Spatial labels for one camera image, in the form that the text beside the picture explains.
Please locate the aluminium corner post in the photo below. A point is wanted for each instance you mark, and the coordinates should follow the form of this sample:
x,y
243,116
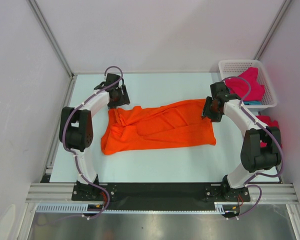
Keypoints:
x,y
274,26
37,12

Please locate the pink t shirt in basket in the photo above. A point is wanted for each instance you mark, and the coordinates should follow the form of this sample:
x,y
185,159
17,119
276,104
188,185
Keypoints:
x,y
240,87

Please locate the white slotted cable duct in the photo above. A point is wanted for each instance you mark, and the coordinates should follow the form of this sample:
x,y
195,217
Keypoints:
x,y
94,208

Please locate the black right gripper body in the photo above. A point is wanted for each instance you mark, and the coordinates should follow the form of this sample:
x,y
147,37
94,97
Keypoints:
x,y
209,110

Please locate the teal t shirt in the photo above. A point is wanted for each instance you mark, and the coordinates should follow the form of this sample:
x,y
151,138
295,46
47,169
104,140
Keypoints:
x,y
253,103

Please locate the white plastic basket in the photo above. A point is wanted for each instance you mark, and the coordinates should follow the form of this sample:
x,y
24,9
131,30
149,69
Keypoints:
x,y
234,67

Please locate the left aluminium corner post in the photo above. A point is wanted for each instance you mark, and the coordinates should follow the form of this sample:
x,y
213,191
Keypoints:
x,y
37,12

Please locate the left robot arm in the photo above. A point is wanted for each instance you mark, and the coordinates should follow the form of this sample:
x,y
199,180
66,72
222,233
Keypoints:
x,y
76,132

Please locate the right aluminium corner post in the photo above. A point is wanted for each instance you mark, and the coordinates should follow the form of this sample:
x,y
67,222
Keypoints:
x,y
274,26

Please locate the folded pink t shirt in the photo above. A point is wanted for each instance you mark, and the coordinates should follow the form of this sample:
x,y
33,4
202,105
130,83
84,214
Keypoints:
x,y
270,123

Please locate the aluminium front rail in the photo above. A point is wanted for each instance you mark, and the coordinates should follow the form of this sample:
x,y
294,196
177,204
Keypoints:
x,y
272,193

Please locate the orange t shirt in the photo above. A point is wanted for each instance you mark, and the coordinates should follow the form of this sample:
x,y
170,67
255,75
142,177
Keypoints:
x,y
176,125

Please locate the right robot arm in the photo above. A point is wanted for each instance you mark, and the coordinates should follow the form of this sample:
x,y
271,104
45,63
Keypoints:
x,y
261,148

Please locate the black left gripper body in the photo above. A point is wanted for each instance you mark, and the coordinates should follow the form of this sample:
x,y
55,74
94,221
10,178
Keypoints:
x,y
121,99

